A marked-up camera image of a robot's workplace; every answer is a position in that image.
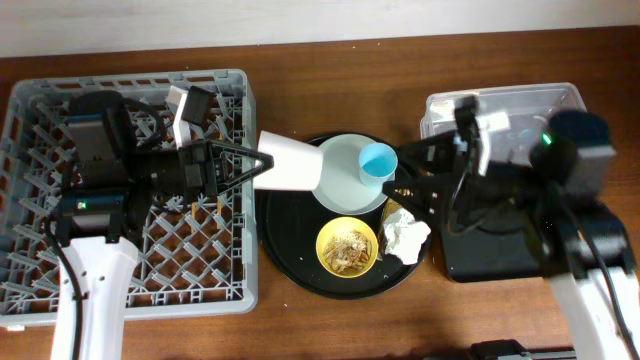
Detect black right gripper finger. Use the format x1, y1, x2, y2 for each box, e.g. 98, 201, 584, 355
382, 177, 450, 218
396, 134, 450, 173

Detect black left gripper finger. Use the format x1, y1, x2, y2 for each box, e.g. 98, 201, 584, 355
209, 140, 273, 163
215, 162, 273, 195

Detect pink plastic cup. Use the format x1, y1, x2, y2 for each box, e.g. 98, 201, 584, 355
253, 131, 323, 191

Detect light blue plastic cup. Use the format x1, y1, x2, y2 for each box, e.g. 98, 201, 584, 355
358, 143, 398, 187

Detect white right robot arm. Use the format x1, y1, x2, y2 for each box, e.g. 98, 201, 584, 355
382, 96, 639, 359

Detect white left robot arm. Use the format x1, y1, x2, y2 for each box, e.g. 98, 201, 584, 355
45, 90, 274, 359

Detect grey dishwasher rack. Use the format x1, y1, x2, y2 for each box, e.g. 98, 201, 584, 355
1, 69, 258, 328

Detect gold foil wrapper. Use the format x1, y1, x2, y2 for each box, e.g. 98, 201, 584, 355
377, 199, 406, 261

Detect crumpled white tissue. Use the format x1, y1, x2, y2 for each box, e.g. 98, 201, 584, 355
383, 208, 431, 265

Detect black rectangular tray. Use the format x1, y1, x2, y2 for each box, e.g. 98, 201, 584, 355
441, 203, 567, 283

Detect light grey round plate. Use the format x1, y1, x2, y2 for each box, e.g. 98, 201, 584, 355
312, 134, 387, 216

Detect clear plastic storage bin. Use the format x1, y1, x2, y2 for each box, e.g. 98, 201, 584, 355
420, 82, 586, 162

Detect yellow bowl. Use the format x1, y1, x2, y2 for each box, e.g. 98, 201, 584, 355
316, 217, 379, 279

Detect food scraps in bowl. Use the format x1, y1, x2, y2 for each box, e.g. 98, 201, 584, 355
323, 231, 371, 275

